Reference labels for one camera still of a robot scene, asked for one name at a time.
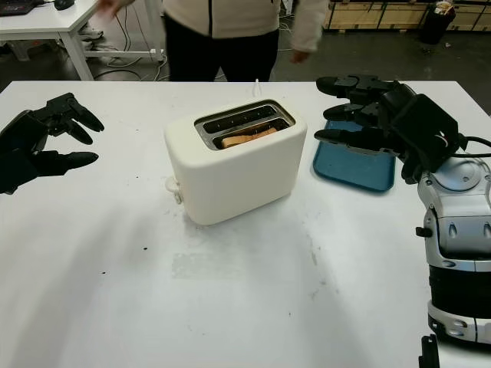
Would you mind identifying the person's left hand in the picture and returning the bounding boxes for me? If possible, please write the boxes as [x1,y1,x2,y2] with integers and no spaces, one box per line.
[289,49,312,65]

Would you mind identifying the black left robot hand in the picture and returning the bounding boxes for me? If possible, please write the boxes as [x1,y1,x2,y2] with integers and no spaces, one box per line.
[0,92,105,177]

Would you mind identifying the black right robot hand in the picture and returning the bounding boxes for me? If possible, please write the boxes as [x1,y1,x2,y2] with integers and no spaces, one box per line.
[314,75,423,186]

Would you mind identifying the person's right hand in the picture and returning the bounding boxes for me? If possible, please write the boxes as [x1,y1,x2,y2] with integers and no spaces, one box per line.
[94,0,124,34]

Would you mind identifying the person with black trousers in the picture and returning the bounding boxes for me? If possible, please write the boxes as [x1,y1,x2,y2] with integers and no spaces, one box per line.
[163,0,331,82]

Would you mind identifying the slice of toast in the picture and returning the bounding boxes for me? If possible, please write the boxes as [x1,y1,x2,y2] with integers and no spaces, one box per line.
[220,127,278,150]

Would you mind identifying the white two-slot toaster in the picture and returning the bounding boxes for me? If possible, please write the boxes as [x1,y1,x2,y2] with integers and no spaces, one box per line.
[163,98,308,225]

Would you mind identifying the white sneaker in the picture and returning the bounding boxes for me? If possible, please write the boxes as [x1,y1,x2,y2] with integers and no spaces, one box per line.
[79,21,104,41]

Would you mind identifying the white office desk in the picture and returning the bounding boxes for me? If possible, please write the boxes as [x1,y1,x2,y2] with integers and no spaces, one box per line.
[0,0,166,81]

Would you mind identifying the blue plastic tray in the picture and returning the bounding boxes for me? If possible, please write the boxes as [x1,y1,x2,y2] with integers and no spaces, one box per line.
[312,118,397,195]

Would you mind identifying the black trash bin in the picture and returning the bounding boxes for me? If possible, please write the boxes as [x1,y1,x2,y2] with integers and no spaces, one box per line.
[420,0,456,45]

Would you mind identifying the wooden crates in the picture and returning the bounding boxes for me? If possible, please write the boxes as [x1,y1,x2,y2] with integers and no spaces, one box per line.
[324,0,491,31]

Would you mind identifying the black hanging cable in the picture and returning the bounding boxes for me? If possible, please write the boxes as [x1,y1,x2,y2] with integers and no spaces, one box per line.
[114,5,133,53]

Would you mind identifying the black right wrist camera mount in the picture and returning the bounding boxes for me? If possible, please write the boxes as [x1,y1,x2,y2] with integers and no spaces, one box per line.
[390,94,468,174]

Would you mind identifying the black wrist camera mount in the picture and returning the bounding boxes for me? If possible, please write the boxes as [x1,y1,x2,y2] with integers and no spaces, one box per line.
[0,151,41,196]
[390,94,468,174]

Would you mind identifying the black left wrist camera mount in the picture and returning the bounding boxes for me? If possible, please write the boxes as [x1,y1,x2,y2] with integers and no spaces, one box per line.
[0,151,41,196]

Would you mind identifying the grey floor cable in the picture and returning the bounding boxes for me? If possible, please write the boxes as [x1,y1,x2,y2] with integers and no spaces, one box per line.
[94,53,170,81]

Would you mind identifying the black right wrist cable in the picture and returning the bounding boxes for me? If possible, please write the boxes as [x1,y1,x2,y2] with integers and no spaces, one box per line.
[458,136,491,158]

